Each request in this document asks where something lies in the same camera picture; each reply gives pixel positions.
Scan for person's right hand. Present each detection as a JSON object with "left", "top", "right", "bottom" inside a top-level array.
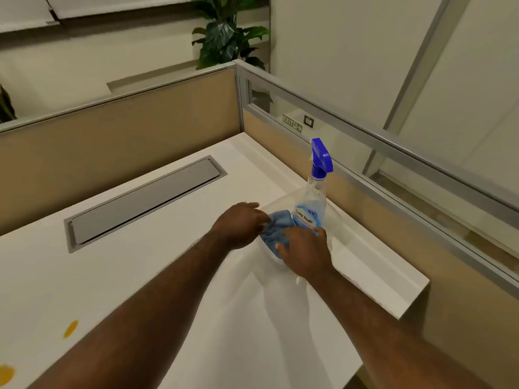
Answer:
[{"left": 275, "top": 226, "right": 334, "bottom": 280}]

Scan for person's left hand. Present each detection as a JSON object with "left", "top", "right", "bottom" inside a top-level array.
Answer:
[{"left": 209, "top": 202, "right": 271, "bottom": 252}]

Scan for blue microfiber cloth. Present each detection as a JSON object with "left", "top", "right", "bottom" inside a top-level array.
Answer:
[{"left": 258, "top": 209, "right": 319, "bottom": 256}]

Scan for spray bottle blue liquid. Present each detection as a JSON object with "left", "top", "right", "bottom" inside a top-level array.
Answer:
[{"left": 291, "top": 137, "right": 334, "bottom": 236}]

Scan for person's right forearm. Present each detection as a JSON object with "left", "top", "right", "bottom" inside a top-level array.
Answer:
[{"left": 302, "top": 266, "right": 494, "bottom": 389}]

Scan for person's left forearm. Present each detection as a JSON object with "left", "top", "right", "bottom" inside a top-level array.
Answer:
[{"left": 28, "top": 230, "right": 232, "bottom": 389}]

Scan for clear plastic container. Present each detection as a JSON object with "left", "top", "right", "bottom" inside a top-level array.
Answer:
[{"left": 256, "top": 190, "right": 345, "bottom": 269}]

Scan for green exit sign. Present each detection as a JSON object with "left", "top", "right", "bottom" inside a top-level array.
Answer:
[{"left": 282, "top": 113, "right": 304, "bottom": 133}]

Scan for white table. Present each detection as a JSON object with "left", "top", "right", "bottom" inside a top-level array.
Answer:
[{"left": 0, "top": 132, "right": 430, "bottom": 389}]

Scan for glass-topped beige partition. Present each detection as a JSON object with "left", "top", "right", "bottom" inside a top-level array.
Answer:
[{"left": 235, "top": 60, "right": 519, "bottom": 389}]

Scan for beige partition panel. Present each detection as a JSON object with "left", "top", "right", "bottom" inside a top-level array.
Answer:
[{"left": 0, "top": 60, "right": 244, "bottom": 238}]

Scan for broad-leaf green plant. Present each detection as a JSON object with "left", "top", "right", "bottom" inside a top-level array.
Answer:
[{"left": 191, "top": 0, "right": 270, "bottom": 71}]

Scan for yellow liquid spill spots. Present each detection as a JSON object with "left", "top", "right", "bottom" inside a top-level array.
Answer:
[{"left": 0, "top": 319, "right": 80, "bottom": 387}]

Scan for white window blind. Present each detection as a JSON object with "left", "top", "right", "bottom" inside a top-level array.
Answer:
[
  {"left": 0, "top": 0, "right": 61, "bottom": 33},
  {"left": 44, "top": 0, "right": 211, "bottom": 19}
]

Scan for snake plant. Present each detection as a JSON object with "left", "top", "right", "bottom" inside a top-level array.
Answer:
[{"left": 0, "top": 84, "right": 18, "bottom": 124}]

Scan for grey cable tray cover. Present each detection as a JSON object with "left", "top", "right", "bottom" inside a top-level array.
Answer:
[{"left": 63, "top": 155, "right": 228, "bottom": 254}]

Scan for grey metal wall frame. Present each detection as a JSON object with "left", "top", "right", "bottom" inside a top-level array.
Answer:
[{"left": 362, "top": 0, "right": 454, "bottom": 176}]

